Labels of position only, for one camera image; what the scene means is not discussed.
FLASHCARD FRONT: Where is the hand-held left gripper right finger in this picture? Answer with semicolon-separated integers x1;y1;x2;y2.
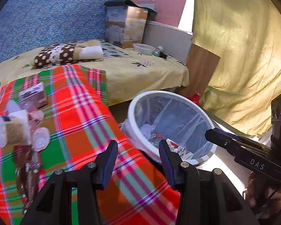
158;139;260;225

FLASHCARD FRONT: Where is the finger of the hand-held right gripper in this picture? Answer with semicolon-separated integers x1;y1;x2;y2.
204;128;240;155
214;128;271;156

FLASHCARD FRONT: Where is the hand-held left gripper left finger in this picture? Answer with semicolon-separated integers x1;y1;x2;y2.
20;140;119;225

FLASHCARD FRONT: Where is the white round bin with liner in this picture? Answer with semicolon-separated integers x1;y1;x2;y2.
120;90;218;167

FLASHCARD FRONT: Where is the small purple printed box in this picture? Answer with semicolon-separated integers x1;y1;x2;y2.
18;82;49;109

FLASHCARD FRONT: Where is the person's right hand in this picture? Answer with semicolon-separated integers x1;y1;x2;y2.
245;172;281;217

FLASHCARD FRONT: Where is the printed snack packet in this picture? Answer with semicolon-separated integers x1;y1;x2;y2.
167;139;192;160

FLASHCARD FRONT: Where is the clear plastic bottle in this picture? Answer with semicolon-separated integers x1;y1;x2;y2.
148;132;165;149

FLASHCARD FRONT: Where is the crumpled white paper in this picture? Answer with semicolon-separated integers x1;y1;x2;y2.
140;124;156;135

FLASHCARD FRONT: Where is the red plastic bag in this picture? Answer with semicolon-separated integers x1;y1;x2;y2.
187;93;202;106

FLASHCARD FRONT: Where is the plaid red green cloth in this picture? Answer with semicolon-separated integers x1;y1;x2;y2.
0;64;181;225

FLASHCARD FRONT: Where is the wooden board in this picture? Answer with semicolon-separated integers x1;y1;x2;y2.
176;43;221;96

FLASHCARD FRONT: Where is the white round lid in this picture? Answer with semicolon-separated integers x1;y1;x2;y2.
32;127;51;152

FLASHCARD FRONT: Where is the brown snack wrapper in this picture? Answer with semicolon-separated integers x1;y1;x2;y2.
15;145;41;214

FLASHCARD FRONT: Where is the yellow curtain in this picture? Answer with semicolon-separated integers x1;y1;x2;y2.
192;0;281;139

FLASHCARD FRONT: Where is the pink plastic wrapper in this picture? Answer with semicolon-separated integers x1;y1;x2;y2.
27;108;45;123

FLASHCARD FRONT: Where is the yellow printed bedsheet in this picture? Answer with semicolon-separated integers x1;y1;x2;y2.
0;39;190;106

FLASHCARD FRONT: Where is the labelled paper tube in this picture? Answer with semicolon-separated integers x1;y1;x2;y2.
0;110;33;149

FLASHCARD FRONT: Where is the white cabinet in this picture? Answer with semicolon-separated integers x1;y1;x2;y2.
143;20;194;64

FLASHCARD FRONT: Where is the white bowl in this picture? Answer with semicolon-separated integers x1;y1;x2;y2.
133;43;156;56

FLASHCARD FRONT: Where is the brown polka dot pillow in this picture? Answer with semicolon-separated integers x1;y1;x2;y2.
34;40;103;69

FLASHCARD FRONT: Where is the printed bedding package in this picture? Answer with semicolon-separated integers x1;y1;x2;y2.
105;0;158;49

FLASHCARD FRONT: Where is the blue floral mattress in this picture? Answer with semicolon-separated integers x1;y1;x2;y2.
0;0;135;69

